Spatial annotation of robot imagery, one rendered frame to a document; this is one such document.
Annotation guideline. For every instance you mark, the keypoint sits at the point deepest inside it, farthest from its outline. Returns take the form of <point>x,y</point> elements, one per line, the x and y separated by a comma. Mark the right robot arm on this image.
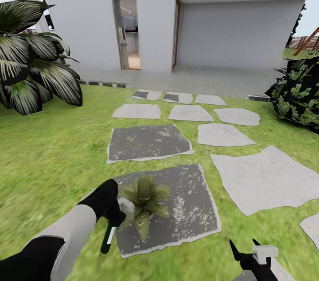
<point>260,262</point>

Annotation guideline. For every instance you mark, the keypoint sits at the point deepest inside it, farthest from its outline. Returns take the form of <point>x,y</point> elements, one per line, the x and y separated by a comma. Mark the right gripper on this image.
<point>247,262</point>

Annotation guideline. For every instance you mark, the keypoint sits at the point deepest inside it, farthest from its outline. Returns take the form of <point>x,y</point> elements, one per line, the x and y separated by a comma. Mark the fixed window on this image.
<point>127,30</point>

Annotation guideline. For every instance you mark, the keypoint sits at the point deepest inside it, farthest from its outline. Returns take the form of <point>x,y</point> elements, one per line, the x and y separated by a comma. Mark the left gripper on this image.
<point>115,216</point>

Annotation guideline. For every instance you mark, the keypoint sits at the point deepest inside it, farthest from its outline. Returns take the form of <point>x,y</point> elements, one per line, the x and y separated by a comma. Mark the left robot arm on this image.
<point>51,254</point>

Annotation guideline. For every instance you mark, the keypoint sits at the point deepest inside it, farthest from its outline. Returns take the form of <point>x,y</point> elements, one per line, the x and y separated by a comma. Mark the insectifuge atomizer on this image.
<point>108,238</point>

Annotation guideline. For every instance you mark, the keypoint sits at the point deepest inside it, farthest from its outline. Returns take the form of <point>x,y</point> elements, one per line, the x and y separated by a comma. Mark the door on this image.
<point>176,34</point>

